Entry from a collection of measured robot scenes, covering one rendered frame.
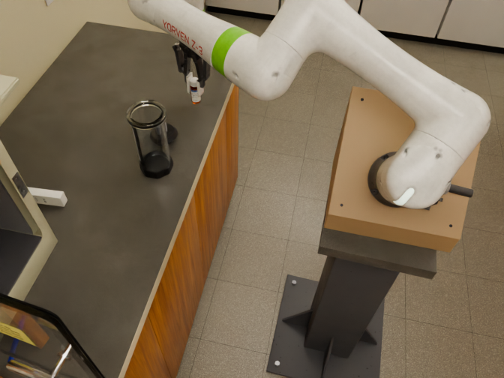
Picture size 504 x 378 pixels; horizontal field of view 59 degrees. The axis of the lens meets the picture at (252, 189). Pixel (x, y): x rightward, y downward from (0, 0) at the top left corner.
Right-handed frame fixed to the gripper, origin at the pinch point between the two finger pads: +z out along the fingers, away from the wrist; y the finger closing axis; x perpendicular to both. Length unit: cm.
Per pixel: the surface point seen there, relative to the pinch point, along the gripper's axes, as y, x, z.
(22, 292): 2, 82, 7
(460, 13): -76, -242, 73
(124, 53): 41.5, -14.5, 9.6
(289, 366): -61, 37, 103
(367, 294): -78, 24, 42
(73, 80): 48.1, 8.5, 9.7
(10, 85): -6, 65, -47
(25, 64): 63, 14, 4
